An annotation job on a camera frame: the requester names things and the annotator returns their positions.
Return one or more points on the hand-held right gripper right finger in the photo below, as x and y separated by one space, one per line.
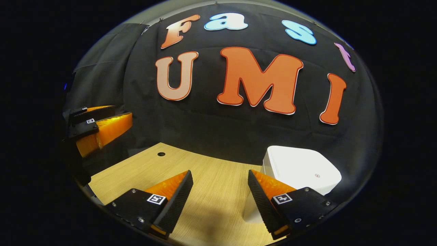
264 208

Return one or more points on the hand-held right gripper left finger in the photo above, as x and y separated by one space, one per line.
175 205

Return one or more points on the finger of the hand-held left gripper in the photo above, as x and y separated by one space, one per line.
92 112
109 130

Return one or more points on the white desktop garbage bin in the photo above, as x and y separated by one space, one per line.
300 167

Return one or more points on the wooden desktop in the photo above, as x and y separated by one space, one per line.
211 184

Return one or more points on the black backdrop cloth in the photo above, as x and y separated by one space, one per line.
211 130

